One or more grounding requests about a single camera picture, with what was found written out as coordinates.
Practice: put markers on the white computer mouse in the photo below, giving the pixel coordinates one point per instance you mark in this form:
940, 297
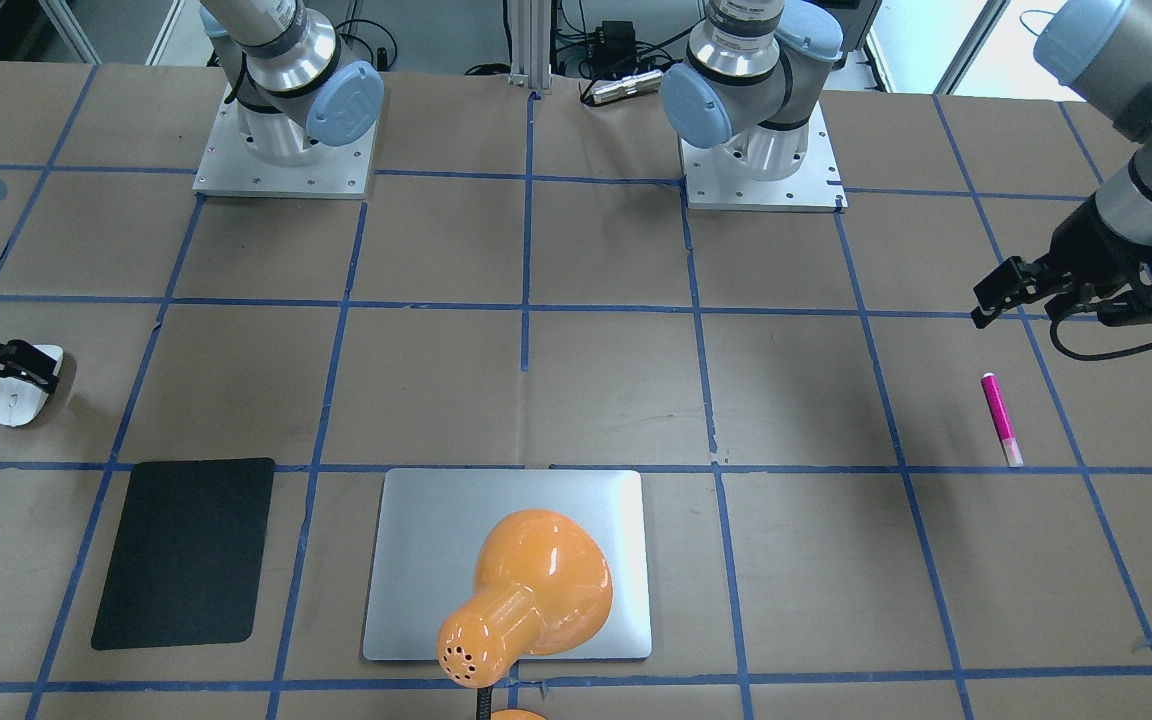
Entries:
21, 403

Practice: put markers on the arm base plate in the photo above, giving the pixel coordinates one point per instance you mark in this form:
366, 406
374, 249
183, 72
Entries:
767, 170
251, 155

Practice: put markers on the silver metal cylinder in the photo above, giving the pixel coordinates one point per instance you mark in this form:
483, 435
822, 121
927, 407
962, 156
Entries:
603, 92

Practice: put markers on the orange desk lamp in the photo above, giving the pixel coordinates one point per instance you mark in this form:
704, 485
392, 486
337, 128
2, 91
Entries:
542, 586

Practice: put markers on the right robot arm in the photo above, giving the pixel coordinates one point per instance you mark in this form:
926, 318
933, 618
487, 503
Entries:
298, 122

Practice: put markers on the black mousepad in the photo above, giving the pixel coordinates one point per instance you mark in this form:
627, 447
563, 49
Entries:
186, 562

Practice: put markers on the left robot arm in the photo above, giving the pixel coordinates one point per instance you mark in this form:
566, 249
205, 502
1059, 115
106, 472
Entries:
757, 68

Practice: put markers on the silver laptop notebook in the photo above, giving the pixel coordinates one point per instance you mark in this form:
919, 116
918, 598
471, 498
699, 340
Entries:
431, 527

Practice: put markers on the aluminium frame post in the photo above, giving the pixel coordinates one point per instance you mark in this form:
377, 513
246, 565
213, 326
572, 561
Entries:
530, 27

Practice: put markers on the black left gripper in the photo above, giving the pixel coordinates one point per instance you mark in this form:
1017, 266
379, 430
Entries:
1102, 244

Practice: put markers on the pink marker pen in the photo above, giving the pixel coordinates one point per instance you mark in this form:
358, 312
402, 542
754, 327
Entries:
999, 414

